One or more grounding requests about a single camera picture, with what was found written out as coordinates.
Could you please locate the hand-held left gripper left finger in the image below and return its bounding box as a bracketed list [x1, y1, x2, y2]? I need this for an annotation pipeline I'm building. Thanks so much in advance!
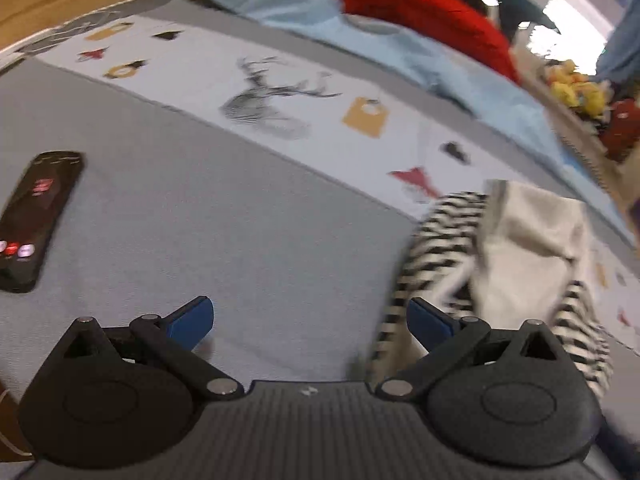
[37, 296, 246, 402]

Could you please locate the black white striped garment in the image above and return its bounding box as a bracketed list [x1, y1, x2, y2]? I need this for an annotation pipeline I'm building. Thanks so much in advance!
[365, 178, 616, 401]

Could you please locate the light blue blanket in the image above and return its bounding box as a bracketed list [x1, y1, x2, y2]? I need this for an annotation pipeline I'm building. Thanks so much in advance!
[200, 0, 576, 166]

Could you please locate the dark teal shark plush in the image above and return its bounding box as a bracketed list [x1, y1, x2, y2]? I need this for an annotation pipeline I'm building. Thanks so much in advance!
[470, 0, 556, 43]

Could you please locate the yellow plush toy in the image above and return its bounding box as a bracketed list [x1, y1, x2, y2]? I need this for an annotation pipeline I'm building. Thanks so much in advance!
[545, 59, 581, 83]
[550, 80, 608, 121]

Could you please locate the blue curtain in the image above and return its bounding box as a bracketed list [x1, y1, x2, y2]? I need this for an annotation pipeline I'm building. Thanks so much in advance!
[595, 0, 640, 91]

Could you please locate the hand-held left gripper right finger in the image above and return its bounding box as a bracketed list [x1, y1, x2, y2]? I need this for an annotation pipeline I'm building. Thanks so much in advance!
[375, 297, 581, 403]

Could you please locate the window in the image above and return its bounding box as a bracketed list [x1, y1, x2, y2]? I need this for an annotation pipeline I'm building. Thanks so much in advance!
[480, 0, 640, 61]

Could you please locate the red blanket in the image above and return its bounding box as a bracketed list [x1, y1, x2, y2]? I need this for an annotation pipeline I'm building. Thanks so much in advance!
[342, 0, 523, 86]

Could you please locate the red cushion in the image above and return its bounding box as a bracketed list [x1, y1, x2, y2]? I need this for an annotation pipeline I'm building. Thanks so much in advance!
[600, 99, 640, 161]

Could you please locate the black smartphone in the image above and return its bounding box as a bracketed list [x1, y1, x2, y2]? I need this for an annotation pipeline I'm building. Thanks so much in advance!
[0, 150, 86, 295]

